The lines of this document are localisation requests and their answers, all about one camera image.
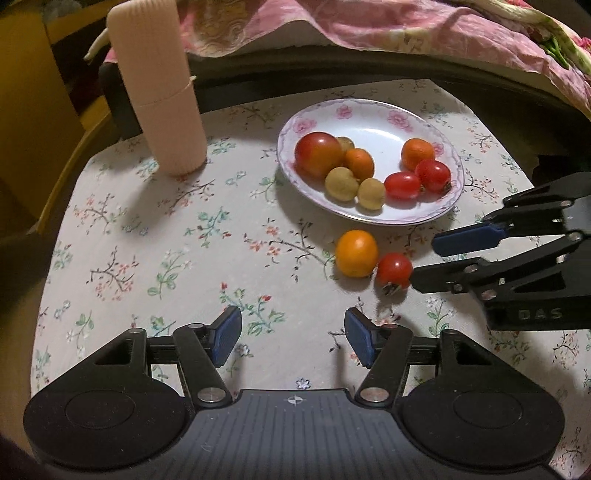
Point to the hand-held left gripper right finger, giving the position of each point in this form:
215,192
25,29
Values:
358,334

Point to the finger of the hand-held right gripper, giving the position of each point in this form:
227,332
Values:
471,237
443,277

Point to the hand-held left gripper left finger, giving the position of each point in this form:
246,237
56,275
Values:
226,332

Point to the large mandarin orange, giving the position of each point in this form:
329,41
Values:
418,154

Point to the white floral plate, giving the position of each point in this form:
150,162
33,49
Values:
369,124

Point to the large red tomato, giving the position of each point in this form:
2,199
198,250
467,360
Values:
318,154

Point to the orange tomato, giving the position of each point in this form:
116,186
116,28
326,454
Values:
356,253

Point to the oval red cherry tomato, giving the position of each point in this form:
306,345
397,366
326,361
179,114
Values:
401,185

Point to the brown longan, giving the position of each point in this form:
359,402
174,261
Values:
346,143
341,183
371,194

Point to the floral tablecloth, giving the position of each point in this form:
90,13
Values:
184,230

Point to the small mandarin orange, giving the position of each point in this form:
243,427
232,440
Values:
360,164

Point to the red green floral quilt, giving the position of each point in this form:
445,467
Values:
554,23

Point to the pink floral bedsheet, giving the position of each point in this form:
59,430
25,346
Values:
369,23

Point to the pink ribbed tumbler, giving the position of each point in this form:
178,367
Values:
157,92

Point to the yellow wooden cabinet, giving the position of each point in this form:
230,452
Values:
60,69

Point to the white cloth strip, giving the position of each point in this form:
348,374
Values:
98,44

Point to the dark bed frame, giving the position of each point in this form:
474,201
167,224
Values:
323,62

